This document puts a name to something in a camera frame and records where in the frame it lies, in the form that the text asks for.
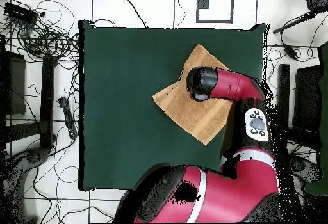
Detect tan terry towel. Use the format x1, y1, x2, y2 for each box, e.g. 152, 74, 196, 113
152, 44, 235, 146

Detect dark flat panel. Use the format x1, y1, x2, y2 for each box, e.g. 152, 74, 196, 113
292, 64, 323, 134
0, 50, 27, 116

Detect dark green table cloth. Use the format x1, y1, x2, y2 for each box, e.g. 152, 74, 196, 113
78, 19, 268, 192

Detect black power strip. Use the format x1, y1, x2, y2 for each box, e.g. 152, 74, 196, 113
58, 96, 78, 140

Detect black stand bar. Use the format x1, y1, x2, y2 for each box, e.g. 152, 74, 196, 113
40, 55, 58, 150
276, 63, 291, 132

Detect black power adapter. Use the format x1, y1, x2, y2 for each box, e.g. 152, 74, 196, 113
283, 43, 299, 61

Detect black rod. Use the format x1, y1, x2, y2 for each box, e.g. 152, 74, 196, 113
272, 10, 320, 35

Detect dark green hanging cloth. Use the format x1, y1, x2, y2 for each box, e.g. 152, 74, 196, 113
304, 42, 328, 196

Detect black hub box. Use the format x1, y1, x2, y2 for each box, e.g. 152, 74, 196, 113
3, 1, 39, 24

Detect black device box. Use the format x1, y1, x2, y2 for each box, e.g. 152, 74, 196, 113
306, 0, 328, 12

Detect long black cable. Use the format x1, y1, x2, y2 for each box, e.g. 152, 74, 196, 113
119, 0, 149, 29

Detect grey rectangular floor frame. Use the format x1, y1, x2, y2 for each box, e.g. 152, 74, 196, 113
195, 0, 234, 24

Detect tangled black cables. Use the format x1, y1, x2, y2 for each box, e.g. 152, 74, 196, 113
0, 0, 80, 63

